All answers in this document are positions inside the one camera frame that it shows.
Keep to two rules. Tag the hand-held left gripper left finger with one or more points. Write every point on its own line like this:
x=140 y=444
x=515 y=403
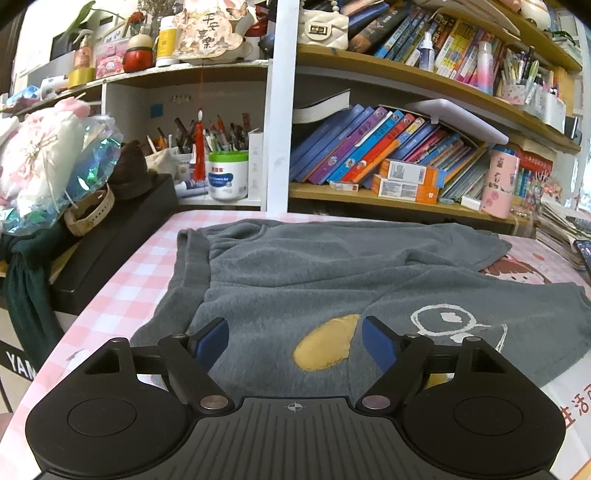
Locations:
x=213 y=344

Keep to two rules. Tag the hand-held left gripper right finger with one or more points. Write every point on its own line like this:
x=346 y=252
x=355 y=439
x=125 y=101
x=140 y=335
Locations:
x=378 y=344

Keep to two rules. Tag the grey sweatshirt with yellow patch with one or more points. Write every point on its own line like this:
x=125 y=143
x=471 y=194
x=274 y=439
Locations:
x=286 y=286

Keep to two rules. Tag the pink checked cartoon table mat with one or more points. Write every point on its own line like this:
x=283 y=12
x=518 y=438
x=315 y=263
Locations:
x=138 y=258

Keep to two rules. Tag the black keyboard case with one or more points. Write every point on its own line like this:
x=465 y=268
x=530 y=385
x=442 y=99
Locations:
x=115 y=240

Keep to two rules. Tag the orange and white box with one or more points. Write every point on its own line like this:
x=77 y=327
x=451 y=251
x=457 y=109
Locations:
x=401 y=189
x=406 y=171

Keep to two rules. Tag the small white and red box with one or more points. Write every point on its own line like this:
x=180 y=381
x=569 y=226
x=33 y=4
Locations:
x=344 y=186

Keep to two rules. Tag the white tub with green lid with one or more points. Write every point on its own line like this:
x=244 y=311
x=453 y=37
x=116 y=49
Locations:
x=228 y=177

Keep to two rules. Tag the white charger plug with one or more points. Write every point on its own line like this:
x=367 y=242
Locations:
x=471 y=203

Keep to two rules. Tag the beige wrist watch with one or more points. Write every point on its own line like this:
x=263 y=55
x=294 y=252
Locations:
x=107 y=203

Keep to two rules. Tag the red tassel charm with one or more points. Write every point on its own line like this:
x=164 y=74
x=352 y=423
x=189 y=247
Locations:
x=198 y=157

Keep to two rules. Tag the brown hat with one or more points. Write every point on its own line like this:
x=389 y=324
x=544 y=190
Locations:
x=131 y=170

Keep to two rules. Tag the dark green cloth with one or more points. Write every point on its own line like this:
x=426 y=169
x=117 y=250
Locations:
x=27 y=286

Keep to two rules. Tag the row of leaning colourful books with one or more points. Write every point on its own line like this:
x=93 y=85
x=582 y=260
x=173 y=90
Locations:
x=351 y=147

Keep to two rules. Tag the pink printed tumbler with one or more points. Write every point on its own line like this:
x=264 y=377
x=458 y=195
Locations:
x=498 y=184

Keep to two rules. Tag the bunch of pens in holders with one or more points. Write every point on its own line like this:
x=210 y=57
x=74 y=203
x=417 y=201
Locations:
x=221 y=136

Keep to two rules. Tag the stack of magazines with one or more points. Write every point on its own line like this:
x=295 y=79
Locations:
x=558 y=226

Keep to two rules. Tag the wooden and white bookshelf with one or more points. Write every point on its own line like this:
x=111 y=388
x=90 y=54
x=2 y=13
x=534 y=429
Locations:
x=279 y=138

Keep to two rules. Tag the thick grey book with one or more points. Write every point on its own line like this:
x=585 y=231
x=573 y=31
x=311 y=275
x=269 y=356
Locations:
x=318 y=108

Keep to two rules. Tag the plush bouquet in shiny wrap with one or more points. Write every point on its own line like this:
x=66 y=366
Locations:
x=41 y=157

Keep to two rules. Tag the white cup full of pens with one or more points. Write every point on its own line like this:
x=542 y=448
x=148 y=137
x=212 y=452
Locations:
x=517 y=90

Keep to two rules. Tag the white storage box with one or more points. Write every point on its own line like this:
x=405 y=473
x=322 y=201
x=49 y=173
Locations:
x=554 y=110

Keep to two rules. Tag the pink gradient bottle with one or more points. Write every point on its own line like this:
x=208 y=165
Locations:
x=483 y=69

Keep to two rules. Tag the white spray bottle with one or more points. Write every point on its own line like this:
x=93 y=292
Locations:
x=427 y=53

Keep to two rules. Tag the red round doll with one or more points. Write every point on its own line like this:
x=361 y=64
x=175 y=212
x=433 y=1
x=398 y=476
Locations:
x=138 y=57

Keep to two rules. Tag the yellow and white bottle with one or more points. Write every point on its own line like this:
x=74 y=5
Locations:
x=166 y=44

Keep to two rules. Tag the pink cartoon box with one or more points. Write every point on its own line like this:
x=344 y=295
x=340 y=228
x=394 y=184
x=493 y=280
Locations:
x=110 y=57

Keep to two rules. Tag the decorated paper ornament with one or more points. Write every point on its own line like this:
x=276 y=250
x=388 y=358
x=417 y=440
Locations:
x=210 y=32

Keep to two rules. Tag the row of books with bright spines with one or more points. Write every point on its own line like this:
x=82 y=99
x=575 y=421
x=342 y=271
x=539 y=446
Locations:
x=397 y=27

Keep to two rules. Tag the pink spray bottle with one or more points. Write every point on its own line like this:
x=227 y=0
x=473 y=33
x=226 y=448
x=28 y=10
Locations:
x=84 y=53

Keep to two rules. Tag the white quilted handbag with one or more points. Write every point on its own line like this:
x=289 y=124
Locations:
x=323 y=30

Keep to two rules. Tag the green potted plant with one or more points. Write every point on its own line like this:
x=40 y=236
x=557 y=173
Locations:
x=85 y=14

